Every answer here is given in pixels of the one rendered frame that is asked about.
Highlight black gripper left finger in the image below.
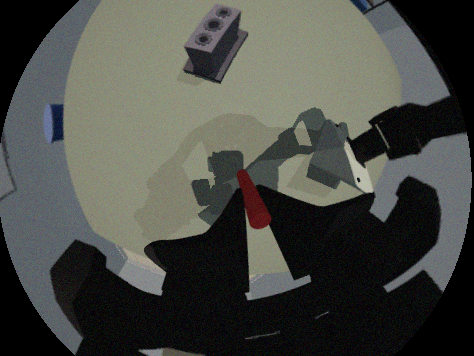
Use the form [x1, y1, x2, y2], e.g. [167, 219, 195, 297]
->
[144, 187, 250, 293]

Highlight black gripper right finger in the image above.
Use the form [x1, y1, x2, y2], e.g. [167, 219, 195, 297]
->
[256, 183, 374, 281]

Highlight red peg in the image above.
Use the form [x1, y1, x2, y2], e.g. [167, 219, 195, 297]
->
[237, 170, 272, 230]

